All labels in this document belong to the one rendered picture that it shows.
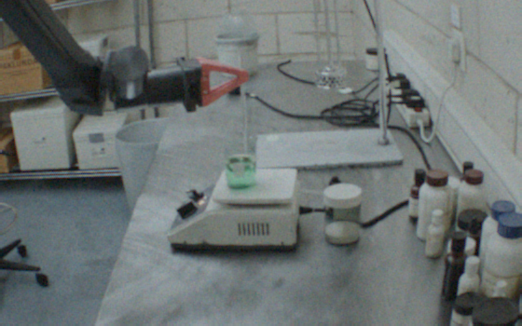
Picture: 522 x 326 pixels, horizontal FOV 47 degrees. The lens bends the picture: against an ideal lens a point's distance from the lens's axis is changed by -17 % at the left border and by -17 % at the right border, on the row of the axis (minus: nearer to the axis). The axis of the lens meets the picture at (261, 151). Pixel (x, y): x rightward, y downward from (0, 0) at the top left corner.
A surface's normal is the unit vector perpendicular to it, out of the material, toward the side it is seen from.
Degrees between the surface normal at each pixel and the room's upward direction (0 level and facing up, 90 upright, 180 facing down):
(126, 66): 52
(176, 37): 90
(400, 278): 0
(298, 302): 0
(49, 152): 93
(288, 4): 90
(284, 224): 90
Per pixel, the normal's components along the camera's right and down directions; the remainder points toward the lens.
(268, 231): -0.11, 0.34
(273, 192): -0.06, -0.94
